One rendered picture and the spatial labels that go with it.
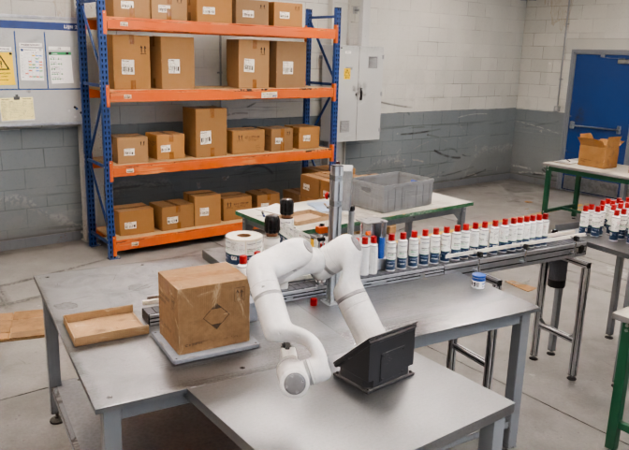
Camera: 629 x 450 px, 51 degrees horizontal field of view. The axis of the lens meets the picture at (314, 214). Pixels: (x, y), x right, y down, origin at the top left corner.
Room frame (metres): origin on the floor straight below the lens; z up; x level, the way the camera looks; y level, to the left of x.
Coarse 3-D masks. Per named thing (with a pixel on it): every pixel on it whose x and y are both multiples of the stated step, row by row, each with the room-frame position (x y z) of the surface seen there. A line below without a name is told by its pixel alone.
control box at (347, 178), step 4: (344, 168) 3.07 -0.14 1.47; (348, 168) 3.08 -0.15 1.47; (352, 168) 3.11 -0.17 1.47; (344, 172) 3.02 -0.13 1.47; (348, 172) 3.02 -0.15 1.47; (352, 172) 3.12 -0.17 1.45; (344, 176) 3.02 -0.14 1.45; (348, 176) 3.02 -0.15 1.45; (352, 176) 3.15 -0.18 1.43; (344, 180) 3.02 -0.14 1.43; (348, 180) 3.02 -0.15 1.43; (352, 180) 3.17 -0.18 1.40; (344, 184) 3.02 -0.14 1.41; (348, 184) 3.02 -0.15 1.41; (344, 188) 3.02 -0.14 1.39; (348, 188) 3.02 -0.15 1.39; (344, 192) 3.02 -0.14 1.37; (348, 192) 3.02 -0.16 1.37; (344, 196) 3.02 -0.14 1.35; (348, 196) 3.02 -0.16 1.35; (344, 200) 3.02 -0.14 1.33; (348, 200) 3.02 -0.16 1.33; (344, 204) 3.02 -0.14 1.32; (348, 204) 3.02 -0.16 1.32; (344, 208) 3.02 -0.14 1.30; (348, 208) 3.02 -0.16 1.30
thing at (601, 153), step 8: (584, 136) 7.98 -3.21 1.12; (584, 144) 7.86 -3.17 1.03; (592, 144) 7.75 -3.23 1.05; (600, 144) 7.67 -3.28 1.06; (608, 144) 7.65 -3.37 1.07; (616, 144) 7.74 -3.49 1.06; (584, 152) 7.86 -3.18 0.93; (592, 152) 7.76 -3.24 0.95; (600, 152) 7.68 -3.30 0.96; (608, 152) 7.67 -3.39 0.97; (616, 152) 7.75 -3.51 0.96; (584, 160) 7.84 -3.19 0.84; (592, 160) 7.75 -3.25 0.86; (600, 160) 7.67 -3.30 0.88; (608, 160) 7.68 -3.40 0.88; (616, 160) 7.76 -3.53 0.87
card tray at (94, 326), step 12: (84, 312) 2.71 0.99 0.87; (96, 312) 2.74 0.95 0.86; (108, 312) 2.76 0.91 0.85; (120, 312) 2.79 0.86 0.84; (132, 312) 2.80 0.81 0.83; (72, 324) 2.66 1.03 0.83; (84, 324) 2.66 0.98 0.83; (96, 324) 2.67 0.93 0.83; (108, 324) 2.67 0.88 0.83; (120, 324) 2.68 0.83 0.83; (132, 324) 2.68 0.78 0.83; (72, 336) 2.48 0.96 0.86; (84, 336) 2.47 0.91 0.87; (96, 336) 2.49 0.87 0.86; (108, 336) 2.51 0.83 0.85; (120, 336) 2.54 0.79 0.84; (132, 336) 2.56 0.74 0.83
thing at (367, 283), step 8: (400, 272) 3.35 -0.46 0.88; (408, 272) 3.37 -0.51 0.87; (416, 272) 3.39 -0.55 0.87; (424, 272) 3.42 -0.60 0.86; (432, 272) 3.45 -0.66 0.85; (440, 272) 3.48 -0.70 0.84; (312, 280) 3.19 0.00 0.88; (368, 280) 3.24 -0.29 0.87; (376, 280) 3.27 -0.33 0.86; (384, 280) 3.29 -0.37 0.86; (392, 280) 3.32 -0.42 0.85; (400, 280) 3.34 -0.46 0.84; (408, 280) 3.37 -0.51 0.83; (312, 288) 3.07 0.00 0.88; (288, 296) 3.01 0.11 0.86; (296, 296) 3.03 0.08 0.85; (304, 296) 3.06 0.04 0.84; (312, 296) 3.07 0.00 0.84; (144, 312) 2.73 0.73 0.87; (152, 320) 2.68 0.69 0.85
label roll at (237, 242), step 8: (232, 232) 3.53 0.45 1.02; (240, 232) 3.53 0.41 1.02; (248, 232) 3.54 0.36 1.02; (256, 232) 3.54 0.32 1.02; (232, 240) 3.39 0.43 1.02; (240, 240) 3.37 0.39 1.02; (248, 240) 3.38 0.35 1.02; (256, 240) 3.41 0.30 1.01; (232, 248) 3.39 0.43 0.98; (240, 248) 3.37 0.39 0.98; (248, 248) 3.38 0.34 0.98; (256, 248) 3.41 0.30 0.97; (232, 256) 3.39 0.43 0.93; (248, 256) 3.38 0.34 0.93; (232, 264) 3.39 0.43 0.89
